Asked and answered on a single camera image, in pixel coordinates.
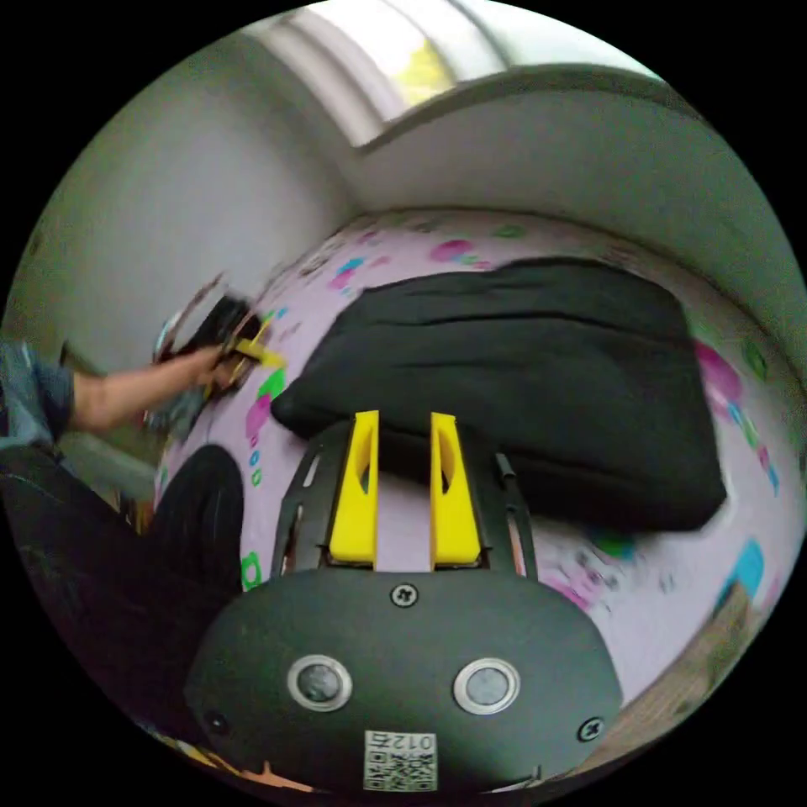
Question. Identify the window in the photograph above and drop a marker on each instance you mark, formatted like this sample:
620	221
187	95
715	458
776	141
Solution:
403	63

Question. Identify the black jacket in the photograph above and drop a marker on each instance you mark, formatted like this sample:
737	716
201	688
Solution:
529	384

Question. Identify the person's left forearm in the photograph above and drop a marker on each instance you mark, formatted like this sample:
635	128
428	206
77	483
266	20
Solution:
107	394

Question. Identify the bed with pink printed sheet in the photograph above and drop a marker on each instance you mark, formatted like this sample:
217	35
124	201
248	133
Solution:
403	548

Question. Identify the person's body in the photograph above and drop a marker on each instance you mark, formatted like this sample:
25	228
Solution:
94	517

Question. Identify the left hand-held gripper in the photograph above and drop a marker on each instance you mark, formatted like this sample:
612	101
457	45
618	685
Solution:
211	331

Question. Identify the person's left hand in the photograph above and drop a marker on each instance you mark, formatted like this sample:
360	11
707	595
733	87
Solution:
195	369

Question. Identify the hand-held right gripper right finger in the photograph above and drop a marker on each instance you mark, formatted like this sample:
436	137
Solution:
451	504

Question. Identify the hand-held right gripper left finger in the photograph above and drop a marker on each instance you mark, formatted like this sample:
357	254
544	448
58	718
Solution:
355	504

